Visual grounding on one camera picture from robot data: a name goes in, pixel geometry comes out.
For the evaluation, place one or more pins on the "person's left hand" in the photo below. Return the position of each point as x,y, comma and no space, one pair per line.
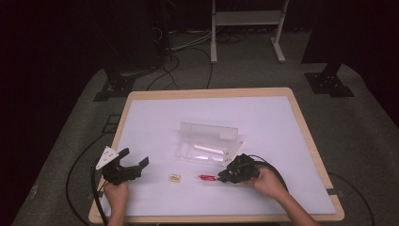
116,196

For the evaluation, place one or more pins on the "black stand base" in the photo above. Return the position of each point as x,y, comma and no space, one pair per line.
327,83
114,86

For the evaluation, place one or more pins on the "person's right hand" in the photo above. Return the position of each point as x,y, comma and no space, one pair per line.
268,183

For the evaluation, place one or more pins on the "dark tape strip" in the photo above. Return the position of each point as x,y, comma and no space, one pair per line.
334,192

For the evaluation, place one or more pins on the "white metal stand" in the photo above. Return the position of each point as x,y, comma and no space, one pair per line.
247,19

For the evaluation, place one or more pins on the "white pen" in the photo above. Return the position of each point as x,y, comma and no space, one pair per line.
208,149

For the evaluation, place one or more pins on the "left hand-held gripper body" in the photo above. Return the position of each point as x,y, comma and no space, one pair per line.
120,174

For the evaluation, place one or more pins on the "small beige eraser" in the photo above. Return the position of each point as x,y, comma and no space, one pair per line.
175,178

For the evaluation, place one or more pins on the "clear plastic pencil case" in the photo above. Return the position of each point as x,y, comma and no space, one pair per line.
204,144

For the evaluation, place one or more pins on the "red pen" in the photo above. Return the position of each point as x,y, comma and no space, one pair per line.
207,177

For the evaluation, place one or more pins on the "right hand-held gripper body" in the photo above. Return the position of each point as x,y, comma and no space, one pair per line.
241,169

